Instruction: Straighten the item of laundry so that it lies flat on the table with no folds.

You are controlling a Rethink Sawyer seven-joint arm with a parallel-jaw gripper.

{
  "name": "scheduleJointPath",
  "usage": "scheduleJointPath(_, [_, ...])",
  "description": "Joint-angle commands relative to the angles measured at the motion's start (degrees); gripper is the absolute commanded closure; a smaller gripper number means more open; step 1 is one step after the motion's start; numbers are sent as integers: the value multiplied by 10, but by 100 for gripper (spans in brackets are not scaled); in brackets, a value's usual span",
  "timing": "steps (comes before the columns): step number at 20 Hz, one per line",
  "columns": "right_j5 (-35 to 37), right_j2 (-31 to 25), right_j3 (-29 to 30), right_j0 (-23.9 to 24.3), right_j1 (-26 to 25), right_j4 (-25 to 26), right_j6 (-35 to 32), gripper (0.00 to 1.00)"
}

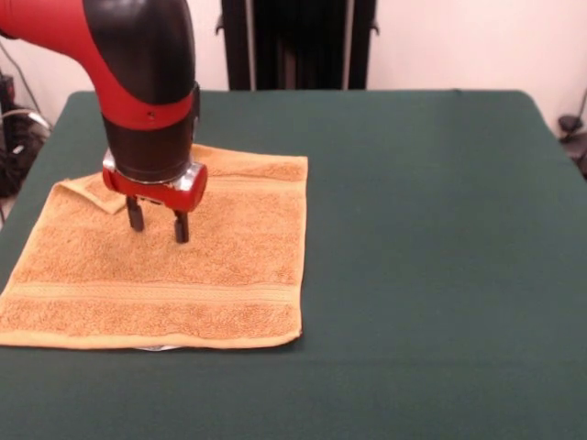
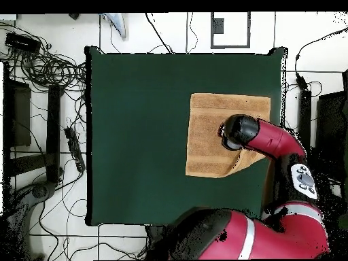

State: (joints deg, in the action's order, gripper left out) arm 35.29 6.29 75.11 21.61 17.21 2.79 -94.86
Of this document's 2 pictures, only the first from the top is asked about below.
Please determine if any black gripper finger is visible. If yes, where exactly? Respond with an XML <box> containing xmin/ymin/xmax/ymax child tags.
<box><xmin>125</xmin><ymin>195</ymin><xmax>146</xmax><ymax>232</ymax></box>
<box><xmin>172</xmin><ymin>209</ymin><xmax>191</xmax><ymax>245</ymax></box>

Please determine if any upright black power strip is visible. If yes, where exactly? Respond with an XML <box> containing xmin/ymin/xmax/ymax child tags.
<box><xmin>0</xmin><ymin>75</ymin><xmax>17</xmax><ymax>116</ymax></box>

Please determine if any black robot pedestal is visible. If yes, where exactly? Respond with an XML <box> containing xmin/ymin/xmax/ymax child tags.
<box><xmin>215</xmin><ymin>0</ymin><xmax>382</xmax><ymax>92</ymax></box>

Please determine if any dark green table cloth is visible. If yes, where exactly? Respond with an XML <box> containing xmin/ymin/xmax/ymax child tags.
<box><xmin>0</xmin><ymin>89</ymin><xmax>587</xmax><ymax>440</ymax></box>

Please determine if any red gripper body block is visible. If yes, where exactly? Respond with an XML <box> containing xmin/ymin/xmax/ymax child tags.
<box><xmin>101</xmin><ymin>162</ymin><xmax>209</xmax><ymax>213</ymax></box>

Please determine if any black cable bundle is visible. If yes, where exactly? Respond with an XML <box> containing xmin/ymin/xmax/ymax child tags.
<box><xmin>0</xmin><ymin>107</ymin><xmax>51</xmax><ymax>198</ymax></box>

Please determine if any tan terry towel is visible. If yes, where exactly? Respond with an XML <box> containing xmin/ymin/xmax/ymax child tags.
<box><xmin>0</xmin><ymin>144</ymin><xmax>309</xmax><ymax>352</ymax></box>

